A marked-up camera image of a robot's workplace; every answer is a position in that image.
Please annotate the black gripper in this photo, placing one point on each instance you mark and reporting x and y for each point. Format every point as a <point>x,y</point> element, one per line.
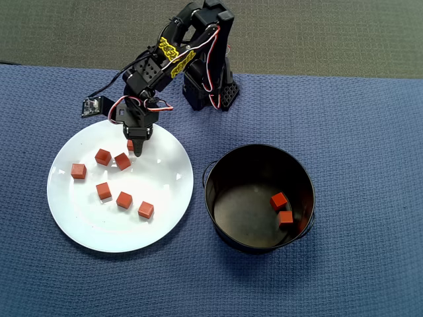
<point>137,135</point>

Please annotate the blue woven tablecloth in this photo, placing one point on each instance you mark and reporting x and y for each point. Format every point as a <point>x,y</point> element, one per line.
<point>330,132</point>

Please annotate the red cube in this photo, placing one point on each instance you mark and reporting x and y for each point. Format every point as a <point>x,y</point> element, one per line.
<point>145,210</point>
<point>103,191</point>
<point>130,145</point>
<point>103,158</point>
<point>285,219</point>
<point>78,171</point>
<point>124,200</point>
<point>278,201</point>
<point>122,162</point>

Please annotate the white round plate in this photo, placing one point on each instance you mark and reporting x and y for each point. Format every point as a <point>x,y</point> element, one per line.
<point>158,185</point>

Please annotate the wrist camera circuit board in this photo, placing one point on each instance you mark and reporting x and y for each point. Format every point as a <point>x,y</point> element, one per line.
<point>91,107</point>

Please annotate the black metal bucket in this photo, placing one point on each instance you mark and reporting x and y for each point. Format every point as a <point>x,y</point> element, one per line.
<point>238,185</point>

